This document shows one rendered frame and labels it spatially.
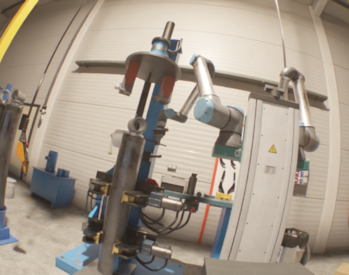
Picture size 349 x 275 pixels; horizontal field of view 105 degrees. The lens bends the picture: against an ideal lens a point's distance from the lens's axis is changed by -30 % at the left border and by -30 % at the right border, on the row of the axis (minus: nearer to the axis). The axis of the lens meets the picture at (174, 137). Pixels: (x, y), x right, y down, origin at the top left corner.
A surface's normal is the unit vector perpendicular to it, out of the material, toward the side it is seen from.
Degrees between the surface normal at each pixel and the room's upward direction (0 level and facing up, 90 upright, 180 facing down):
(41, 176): 90
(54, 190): 90
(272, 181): 90
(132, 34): 90
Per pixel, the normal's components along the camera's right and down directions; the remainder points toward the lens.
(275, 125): -0.10, -0.21
